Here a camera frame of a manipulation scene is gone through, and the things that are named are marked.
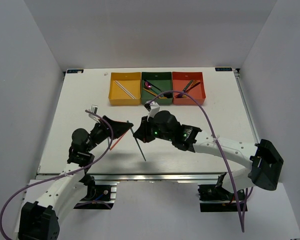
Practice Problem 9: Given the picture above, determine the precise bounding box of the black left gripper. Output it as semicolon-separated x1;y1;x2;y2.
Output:
86;115;133;152

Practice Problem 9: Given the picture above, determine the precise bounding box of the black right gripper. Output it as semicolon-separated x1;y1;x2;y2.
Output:
133;115;173;144

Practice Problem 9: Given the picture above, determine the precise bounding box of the green chopstick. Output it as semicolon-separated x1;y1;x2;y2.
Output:
107;138;111;149
130;128;147;162

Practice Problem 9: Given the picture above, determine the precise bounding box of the black spoon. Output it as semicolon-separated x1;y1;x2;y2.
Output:
144;80;173;99

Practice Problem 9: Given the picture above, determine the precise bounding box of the iridescent pink spoon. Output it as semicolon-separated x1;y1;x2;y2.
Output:
144;81;152;90

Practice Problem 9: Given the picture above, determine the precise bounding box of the ornate gold fork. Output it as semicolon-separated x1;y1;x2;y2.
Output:
185;81;200;93

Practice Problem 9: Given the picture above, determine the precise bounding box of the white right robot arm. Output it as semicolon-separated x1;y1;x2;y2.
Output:
133;110;284;200

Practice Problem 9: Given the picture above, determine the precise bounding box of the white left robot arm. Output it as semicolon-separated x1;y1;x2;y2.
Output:
18;115;133;240

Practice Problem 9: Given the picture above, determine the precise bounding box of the yellow container box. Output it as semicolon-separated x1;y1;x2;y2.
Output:
108;72;141;106

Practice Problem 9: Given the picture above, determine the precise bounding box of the green container box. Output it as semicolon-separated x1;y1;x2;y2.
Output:
141;72;173;105

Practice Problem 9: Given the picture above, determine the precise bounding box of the red container box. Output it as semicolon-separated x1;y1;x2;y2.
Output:
172;71;206;105

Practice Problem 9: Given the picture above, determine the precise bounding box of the left blue corner label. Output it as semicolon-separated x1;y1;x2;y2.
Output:
66;69;84;74

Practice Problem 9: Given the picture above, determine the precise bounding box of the blue corner label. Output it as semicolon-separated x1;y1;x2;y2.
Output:
214;67;233;72
66;69;84;74

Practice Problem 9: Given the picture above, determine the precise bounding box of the right blue corner label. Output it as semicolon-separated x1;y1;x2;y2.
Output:
214;67;233;72

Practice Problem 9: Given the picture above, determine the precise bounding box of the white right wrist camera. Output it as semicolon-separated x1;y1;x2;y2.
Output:
144;101;161;121

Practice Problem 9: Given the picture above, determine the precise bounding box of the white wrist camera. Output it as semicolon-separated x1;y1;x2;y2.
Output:
144;101;161;121
85;105;100;123

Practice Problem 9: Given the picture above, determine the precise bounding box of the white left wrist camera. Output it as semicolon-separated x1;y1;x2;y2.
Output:
85;105;100;123

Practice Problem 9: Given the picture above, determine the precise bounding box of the aluminium table frame rail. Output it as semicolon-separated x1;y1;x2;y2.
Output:
36;172;276;183

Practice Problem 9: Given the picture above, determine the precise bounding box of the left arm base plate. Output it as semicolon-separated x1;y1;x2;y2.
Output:
74;174;117;210

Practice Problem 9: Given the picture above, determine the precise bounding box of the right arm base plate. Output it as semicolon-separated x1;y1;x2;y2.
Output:
197;184;238;213

